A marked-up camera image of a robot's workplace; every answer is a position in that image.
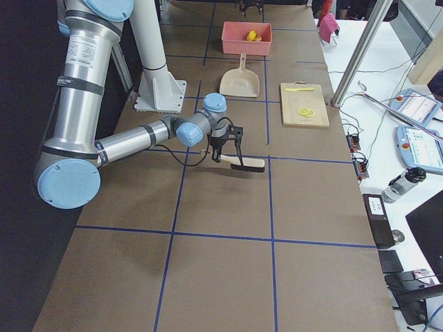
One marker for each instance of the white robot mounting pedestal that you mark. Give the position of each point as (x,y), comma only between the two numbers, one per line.
(158,90)

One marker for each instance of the beige plastic dustpan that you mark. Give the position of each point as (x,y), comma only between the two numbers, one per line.
(240,82)

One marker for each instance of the pink plastic bin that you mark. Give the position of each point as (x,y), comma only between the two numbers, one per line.
(234,38)

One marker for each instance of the blue teach pendant near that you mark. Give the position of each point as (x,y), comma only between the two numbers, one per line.
(418,149)

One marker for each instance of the blue teach pendant far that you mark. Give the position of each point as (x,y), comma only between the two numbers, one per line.
(417,106)

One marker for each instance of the black monitor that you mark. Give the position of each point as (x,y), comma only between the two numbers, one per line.
(425,223)

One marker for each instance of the blue teach pendant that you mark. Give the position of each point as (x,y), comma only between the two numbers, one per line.
(417,106)
(418,149)

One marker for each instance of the aluminium frame post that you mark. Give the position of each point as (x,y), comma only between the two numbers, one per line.
(374,21)

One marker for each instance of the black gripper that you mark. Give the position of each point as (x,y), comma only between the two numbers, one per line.
(217,142)
(250,5)

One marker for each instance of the wooden hand brush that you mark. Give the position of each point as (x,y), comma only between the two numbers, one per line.
(239,162)

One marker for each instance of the yellow plastic knife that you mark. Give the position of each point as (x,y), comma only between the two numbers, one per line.
(299,89)

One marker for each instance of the bamboo cutting board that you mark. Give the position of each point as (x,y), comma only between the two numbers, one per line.
(292,101)

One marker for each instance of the clear water bottle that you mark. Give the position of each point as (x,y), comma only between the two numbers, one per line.
(403,183)

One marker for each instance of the black box with label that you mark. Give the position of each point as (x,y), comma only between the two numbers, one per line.
(378,220)

